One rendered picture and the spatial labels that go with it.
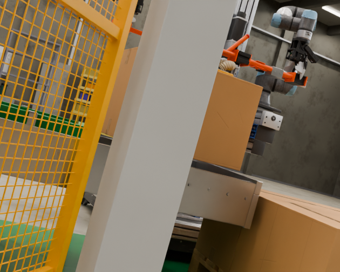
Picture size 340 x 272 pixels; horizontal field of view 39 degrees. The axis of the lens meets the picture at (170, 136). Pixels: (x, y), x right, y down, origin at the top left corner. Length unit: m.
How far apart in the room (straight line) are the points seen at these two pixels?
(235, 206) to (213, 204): 0.10
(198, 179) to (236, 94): 0.45
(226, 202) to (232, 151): 0.26
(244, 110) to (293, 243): 0.63
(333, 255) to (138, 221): 0.89
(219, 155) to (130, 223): 1.11
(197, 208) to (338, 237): 0.56
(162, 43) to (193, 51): 0.08
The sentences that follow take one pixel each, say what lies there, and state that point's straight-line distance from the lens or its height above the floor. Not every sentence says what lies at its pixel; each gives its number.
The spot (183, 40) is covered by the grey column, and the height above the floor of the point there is 0.91.
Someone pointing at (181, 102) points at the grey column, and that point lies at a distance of 1.08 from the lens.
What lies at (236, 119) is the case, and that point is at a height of 0.85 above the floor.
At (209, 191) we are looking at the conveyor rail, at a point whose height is 0.52.
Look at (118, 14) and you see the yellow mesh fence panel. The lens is 1.74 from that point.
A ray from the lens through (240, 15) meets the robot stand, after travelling 3.13.
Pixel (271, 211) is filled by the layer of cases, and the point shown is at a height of 0.50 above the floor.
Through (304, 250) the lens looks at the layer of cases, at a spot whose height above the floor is 0.42.
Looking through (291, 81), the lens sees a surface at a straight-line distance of 2.52.
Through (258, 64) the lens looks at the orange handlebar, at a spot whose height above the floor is 1.15.
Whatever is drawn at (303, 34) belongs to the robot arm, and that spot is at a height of 1.38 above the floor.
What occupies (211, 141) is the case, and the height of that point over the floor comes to 0.72.
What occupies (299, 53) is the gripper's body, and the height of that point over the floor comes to 1.28.
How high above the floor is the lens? 0.70
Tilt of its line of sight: level
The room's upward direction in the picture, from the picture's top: 16 degrees clockwise
